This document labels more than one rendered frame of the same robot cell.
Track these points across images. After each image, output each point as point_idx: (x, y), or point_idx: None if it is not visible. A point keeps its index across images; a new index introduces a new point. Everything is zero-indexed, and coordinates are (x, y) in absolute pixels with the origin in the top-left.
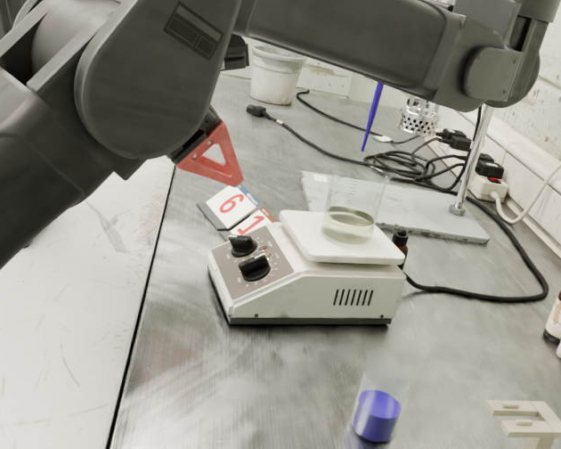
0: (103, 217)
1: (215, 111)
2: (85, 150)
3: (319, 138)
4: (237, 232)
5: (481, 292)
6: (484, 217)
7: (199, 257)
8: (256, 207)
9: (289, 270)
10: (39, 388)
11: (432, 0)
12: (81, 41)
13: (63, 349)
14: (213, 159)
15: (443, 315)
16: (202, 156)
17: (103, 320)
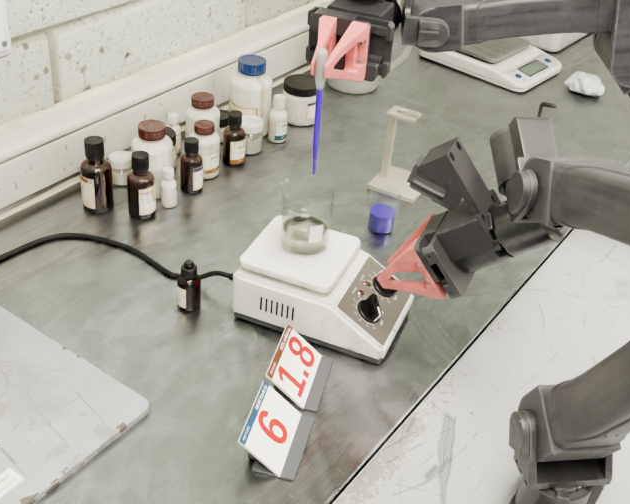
0: (441, 484)
1: (434, 219)
2: None
3: None
4: (303, 395)
5: (127, 259)
6: None
7: (373, 384)
8: (268, 385)
9: (369, 260)
10: (563, 311)
11: (380, 11)
12: None
13: (541, 331)
14: (400, 282)
15: (210, 257)
16: (414, 281)
17: (504, 344)
